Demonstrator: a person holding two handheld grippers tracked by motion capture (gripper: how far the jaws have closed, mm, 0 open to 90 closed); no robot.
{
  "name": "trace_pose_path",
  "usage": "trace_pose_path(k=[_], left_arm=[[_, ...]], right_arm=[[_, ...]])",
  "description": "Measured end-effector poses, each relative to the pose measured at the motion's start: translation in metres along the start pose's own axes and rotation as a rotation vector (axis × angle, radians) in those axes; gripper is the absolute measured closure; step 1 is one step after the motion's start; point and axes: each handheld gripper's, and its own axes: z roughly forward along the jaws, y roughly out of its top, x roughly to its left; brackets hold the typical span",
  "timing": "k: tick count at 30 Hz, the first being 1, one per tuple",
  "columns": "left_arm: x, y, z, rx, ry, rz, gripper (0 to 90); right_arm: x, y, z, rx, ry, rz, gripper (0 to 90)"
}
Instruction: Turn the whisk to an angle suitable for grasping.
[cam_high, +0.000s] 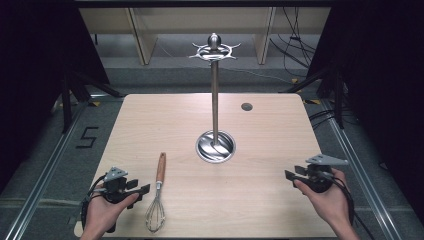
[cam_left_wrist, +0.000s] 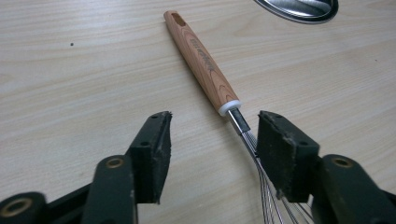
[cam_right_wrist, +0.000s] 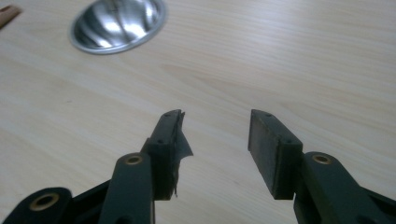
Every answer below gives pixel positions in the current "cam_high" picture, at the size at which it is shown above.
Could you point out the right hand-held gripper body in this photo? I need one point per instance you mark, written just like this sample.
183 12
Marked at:
318 178

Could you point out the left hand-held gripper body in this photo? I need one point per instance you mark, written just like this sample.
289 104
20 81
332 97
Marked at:
115 190

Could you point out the steel utensil rack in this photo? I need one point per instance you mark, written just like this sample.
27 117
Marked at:
215 100

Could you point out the person's right hand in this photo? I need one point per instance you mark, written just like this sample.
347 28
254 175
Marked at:
328 203

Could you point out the person's left hand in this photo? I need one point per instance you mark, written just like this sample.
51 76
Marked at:
101 215

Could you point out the black tripod stand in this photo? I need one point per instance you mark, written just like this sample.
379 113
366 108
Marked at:
338 96
66 103

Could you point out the black curtain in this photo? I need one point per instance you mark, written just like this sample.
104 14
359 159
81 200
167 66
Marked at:
30 83
383 83

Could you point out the light wooden cabinet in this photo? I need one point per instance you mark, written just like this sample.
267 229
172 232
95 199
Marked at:
143 36

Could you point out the metal floor rail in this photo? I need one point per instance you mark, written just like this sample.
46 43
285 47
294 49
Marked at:
43 180
360 166

